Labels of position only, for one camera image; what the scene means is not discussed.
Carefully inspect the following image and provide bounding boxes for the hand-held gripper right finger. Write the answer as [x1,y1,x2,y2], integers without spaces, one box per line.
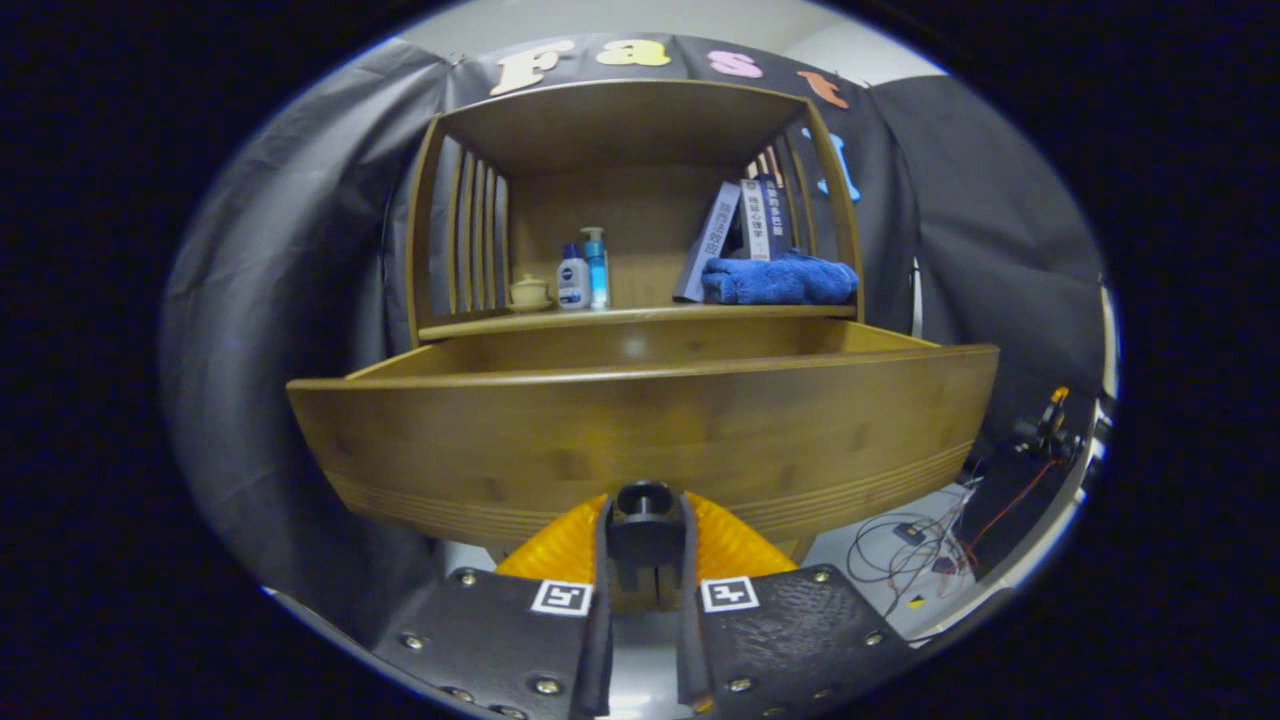
[676,490,916,719]

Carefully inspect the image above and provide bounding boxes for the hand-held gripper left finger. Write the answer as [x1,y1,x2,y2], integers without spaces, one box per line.
[372,492,613,720]

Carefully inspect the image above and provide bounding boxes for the wooden drawer with black knob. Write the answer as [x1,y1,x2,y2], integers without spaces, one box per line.
[287,320,1001,616]

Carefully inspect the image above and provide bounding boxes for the wooden countertop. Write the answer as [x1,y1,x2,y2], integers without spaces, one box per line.
[420,303,858,341]

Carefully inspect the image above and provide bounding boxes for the wooden cabinet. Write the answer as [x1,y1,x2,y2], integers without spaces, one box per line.
[405,78,866,346]

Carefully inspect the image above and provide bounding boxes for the black equipment with orange tip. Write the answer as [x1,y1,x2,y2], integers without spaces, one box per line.
[1010,387,1086,461]

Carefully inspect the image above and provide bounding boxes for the blue towel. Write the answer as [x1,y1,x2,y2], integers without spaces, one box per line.
[701,250,859,306]

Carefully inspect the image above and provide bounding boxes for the white bottle with blue cap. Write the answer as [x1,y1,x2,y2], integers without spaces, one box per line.
[557,243,592,311]

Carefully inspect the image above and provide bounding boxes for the blue pump bottle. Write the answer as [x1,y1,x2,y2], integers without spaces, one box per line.
[580,227,611,310]

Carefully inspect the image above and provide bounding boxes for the grey book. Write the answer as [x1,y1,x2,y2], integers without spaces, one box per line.
[673,181,743,303]

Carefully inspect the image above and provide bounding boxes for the dark blue book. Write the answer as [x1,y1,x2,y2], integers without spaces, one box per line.
[760,174,793,259]

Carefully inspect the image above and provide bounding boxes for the floor cable tangle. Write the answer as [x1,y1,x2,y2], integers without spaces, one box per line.
[848,470,1011,616]

